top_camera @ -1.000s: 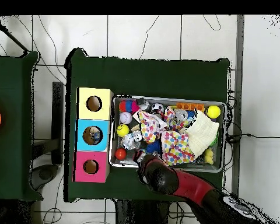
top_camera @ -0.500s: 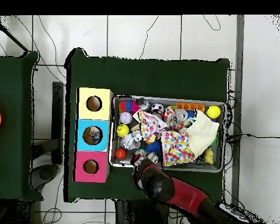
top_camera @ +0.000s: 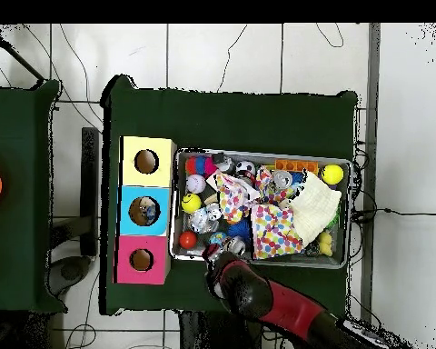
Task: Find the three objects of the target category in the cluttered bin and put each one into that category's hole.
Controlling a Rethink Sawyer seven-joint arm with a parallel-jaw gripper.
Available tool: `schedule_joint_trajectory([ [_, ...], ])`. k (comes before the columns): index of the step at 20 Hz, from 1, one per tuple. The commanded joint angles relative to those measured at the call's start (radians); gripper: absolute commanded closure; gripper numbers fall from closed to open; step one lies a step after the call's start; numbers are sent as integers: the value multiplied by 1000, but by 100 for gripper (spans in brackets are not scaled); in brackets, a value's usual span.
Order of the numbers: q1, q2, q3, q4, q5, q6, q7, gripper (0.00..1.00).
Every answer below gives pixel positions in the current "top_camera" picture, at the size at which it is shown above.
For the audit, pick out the large polka dot cloth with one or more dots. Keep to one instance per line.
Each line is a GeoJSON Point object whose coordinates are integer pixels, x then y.
{"type": "Point", "coordinates": [276, 231]}

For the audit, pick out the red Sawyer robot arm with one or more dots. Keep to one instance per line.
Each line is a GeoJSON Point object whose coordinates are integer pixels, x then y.
{"type": "Point", "coordinates": [276, 302]}

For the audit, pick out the wooden box with three holes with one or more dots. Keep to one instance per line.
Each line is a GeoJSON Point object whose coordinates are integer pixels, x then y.
{"type": "Point", "coordinates": [131, 218]}

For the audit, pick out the shallow clear bin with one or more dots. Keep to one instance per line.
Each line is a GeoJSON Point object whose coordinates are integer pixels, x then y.
{"type": "Point", "coordinates": [346, 203]}

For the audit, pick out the white baseball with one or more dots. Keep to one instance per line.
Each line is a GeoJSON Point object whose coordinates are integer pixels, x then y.
{"type": "Point", "coordinates": [196, 183]}

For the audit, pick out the yellow smiley ball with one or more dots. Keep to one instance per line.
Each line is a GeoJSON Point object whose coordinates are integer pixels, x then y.
{"type": "Point", "coordinates": [191, 203]}

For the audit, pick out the rainbow spiky toy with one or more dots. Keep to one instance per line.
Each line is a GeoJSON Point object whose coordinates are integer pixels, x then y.
{"type": "Point", "coordinates": [200, 166]}

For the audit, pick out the black and white soccer ball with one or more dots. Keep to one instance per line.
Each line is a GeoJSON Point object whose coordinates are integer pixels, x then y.
{"type": "Point", "coordinates": [245, 169]}

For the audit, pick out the silver and blue can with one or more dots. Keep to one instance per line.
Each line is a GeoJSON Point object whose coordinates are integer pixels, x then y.
{"type": "Point", "coordinates": [235, 245]}

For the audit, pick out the red ball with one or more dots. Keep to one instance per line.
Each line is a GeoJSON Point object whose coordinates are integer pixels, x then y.
{"type": "Point", "coordinates": [188, 239]}

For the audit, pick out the crushed silver can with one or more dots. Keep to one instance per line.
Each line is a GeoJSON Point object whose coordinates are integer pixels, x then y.
{"type": "Point", "coordinates": [282, 179]}

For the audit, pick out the cream muslin cloth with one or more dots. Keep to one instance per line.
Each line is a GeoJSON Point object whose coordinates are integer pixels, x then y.
{"type": "Point", "coordinates": [316, 207]}

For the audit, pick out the yellow rubber duck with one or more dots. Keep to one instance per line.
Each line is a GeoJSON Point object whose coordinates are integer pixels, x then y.
{"type": "Point", "coordinates": [325, 243]}

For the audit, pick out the black flat panel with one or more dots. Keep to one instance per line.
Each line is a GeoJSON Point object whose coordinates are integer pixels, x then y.
{"type": "Point", "coordinates": [90, 189]}

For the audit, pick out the grey floor stand base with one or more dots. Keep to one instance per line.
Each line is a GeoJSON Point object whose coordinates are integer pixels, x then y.
{"type": "Point", "coordinates": [69, 270]}

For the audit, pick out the green covered side table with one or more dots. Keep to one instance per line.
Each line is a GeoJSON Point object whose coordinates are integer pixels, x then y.
{"type": "Point", "coordinates": [22, 218]}

